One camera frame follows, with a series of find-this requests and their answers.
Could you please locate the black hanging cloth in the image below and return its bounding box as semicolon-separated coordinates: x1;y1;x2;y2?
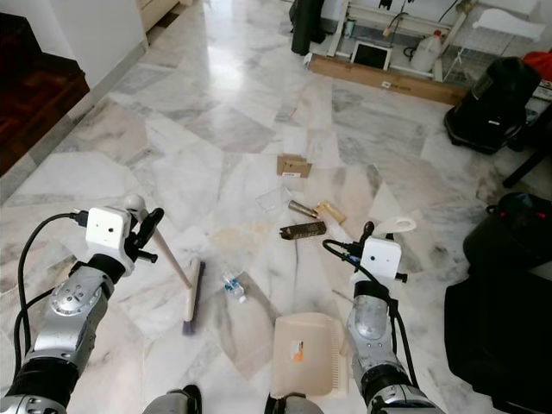
291;0;327;57

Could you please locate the brown tube-shaped wrapper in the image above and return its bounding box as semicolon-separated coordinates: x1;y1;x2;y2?
287;200;322;219

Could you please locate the beige cabinet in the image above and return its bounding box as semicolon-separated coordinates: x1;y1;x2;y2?
138;0;195;31

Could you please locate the leaning wooden stick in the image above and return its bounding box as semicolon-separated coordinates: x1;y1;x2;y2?
438;0;480;54

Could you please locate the black backpack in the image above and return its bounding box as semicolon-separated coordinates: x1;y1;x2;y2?
444;56;544;156

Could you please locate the small clear bottle blue label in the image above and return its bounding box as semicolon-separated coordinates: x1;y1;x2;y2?
222;272;248;303

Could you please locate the white metal rack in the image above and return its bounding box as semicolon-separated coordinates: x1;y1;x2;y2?
336;0;552;87

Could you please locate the robot right leg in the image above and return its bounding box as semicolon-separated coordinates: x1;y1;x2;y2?
265;392;329;414

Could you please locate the dark brown flat wrapper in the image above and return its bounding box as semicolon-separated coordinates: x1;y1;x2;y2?
280;222;329;240

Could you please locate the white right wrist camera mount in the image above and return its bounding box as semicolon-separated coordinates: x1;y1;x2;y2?
361;237;402;285

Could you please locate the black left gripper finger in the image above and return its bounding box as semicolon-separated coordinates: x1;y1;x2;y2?
135;207;165;247

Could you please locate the gold foil wrapper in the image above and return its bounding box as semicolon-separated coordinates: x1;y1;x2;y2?
315;201;348;225

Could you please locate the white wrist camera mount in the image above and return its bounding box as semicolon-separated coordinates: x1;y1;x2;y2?
85;205;135;275
361;237;402;285

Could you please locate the black flat cloth bag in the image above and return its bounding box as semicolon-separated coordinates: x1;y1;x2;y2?
444;272;552;411

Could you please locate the black rounded bag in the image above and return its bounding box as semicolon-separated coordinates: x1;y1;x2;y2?
464;191;552;277

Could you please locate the beige long-handled dustpan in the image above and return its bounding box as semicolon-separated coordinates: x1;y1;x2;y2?
272;217;417;399

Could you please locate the white framed tablet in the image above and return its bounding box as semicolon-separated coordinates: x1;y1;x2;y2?
350;41;392;72

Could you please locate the red fabric item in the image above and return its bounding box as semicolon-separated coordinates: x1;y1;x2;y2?
522;50;552;78

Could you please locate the black furniture leg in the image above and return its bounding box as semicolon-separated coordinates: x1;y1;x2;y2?
502;147;552;189

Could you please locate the robot left leg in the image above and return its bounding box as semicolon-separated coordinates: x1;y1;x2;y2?
142;386;201;414

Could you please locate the long brown cardboard box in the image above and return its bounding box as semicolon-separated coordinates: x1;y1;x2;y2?
308;54;468;106

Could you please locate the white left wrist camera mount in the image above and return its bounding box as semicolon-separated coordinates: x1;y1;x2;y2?
85;205;135;275

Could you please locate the robot leg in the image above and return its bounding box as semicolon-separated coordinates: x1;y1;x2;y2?
265;392;329;414
142;386;201;414

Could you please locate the white plastic jug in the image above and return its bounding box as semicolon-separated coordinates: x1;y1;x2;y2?
410;30;447;74

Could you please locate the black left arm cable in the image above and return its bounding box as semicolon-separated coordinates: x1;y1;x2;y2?
17;211;91;389

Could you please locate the wooden broom with white tip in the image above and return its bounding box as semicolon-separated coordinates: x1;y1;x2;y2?
123;194;208;336

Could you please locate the clear plastic wrapper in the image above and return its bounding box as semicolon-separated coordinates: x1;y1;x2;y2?
254;185;294;215

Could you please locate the brown cardboard piece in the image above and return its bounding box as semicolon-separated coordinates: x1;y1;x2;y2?
276;154;313;179

